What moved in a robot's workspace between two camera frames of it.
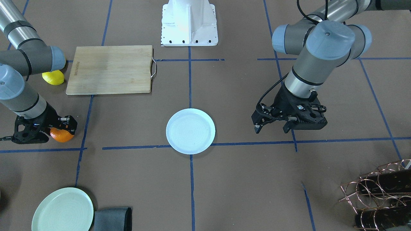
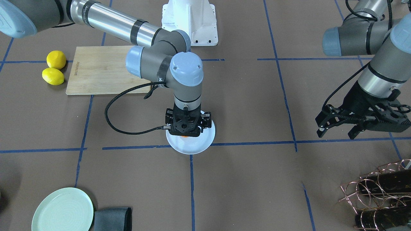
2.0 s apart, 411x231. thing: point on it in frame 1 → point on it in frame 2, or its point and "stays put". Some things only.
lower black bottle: (379, 218) stays put
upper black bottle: (395, 181) stays put
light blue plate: (190, 131) stays put
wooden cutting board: (111, 69) stays put
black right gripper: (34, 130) → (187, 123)
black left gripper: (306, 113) → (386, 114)
